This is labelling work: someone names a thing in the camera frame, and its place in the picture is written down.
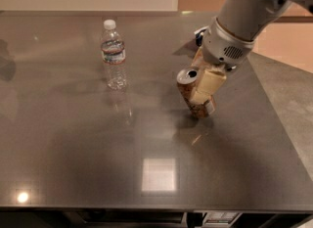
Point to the clear plastic water bottle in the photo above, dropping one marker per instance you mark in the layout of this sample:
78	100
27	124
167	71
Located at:
113	56

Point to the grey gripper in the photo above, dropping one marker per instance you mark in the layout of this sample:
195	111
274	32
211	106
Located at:
222	47

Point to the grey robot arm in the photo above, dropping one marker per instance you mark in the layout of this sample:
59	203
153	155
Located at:
245	19

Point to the blue crumpled chip bag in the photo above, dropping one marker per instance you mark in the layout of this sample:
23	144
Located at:
199	33

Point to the orange soda can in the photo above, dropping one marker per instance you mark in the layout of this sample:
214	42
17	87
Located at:
200	105

